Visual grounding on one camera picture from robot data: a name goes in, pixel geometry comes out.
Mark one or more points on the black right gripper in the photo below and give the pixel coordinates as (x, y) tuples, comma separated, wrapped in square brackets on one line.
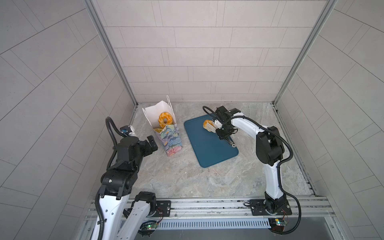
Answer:
[(221, 135)]

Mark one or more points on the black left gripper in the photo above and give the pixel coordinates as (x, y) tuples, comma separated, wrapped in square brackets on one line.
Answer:
[(144, 144)]

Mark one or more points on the fake ring donut bread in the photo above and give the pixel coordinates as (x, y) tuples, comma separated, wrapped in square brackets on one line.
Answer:
[(165, 119)]

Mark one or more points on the round knotted fake bun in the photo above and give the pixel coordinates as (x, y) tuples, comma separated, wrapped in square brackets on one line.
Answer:
[(209, 126)]

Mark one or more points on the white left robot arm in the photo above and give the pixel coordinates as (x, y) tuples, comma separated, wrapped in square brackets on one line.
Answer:
[(116, 186)]

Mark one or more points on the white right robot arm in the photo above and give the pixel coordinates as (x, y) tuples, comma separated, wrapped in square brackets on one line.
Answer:
[(269, 150)]

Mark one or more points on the dark teal plastic tray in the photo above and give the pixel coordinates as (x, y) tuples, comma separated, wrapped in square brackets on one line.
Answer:
[(208, 148)]

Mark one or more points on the left green circuit board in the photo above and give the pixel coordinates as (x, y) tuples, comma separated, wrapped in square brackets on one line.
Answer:
[(149, 225)]

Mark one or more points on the green circuit board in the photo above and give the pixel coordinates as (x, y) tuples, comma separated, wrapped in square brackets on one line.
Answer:
[(278, 225), (149, 225)]

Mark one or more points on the right green circuit board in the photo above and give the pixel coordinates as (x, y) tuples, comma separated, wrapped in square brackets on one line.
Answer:
[(278, 225)]

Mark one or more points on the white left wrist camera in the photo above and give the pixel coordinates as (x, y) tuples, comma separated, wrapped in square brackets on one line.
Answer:
[(127, 131)]

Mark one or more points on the floral paper bag white handles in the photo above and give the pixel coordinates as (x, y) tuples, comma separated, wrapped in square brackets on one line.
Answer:
[(170, 136)]

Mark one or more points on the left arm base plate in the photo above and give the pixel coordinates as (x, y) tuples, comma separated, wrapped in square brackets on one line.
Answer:
[(163, 209)]

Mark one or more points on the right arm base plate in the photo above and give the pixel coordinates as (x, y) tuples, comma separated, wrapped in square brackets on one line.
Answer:
[(261, 207)]

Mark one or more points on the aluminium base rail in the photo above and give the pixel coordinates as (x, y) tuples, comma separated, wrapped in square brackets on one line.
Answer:
[(235, 213)]

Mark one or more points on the aluminium corner post left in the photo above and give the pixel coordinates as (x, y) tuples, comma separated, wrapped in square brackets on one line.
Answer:
[(90, 7)]

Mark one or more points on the aluminium corner post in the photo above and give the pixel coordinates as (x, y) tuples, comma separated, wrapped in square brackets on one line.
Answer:
[(324, 15), (90, 7)]

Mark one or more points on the aluminium corner post right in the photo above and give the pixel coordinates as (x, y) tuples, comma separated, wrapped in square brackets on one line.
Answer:
[(324, 15)]

